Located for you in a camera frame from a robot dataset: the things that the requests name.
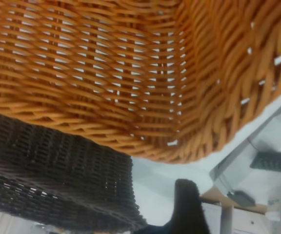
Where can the black computer keyboard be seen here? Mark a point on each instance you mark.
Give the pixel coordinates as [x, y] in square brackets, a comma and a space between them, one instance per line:
[274, 162]

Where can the black woven wicker basket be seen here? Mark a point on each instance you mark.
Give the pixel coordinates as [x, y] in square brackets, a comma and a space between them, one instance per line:
[57, 170]

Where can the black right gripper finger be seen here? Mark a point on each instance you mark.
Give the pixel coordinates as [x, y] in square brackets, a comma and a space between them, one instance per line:
[188, 207]

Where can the orange woven wicker basket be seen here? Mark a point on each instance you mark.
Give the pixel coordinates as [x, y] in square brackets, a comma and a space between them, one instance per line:
[106, 61]

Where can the white drawer cabinet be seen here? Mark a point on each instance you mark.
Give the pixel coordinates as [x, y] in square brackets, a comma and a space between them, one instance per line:
[247, 224]

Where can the white desk with wooden edge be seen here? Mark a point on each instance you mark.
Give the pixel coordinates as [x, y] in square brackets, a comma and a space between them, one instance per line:
[216, 195]

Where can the grey computer mouse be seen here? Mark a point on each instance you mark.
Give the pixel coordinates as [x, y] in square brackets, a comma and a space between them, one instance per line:
[243, 197]

